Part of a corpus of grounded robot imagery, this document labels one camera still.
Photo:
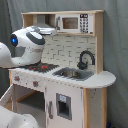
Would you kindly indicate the wooden toy kitchen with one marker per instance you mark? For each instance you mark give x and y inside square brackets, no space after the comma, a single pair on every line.
[59,81]

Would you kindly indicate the grey toy sink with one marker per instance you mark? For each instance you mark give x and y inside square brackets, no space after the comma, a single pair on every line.
[74,74]

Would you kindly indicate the right stove knob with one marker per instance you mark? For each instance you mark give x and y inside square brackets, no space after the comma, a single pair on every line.
[35,83]

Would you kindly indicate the black stovetop red burners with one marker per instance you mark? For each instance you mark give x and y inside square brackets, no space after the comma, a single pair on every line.
[42,67]

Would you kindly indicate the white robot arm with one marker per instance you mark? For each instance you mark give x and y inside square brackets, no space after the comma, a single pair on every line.
[33,42]

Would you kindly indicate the black toy faucet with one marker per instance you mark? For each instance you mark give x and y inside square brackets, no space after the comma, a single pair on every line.
[83,64]

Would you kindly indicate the stove knob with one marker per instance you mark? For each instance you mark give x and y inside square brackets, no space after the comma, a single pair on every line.
[17,78]
[35,83]

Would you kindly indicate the white microwave door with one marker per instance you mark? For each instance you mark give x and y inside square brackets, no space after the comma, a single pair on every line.
[75,23]

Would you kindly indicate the white oven door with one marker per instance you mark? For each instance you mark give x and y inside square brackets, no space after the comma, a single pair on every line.
[6,98]

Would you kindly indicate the grey range hood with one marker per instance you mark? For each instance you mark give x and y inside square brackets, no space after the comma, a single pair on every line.
[41,26]

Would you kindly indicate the left stove knob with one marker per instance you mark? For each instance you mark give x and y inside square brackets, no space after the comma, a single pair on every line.
[17,78]

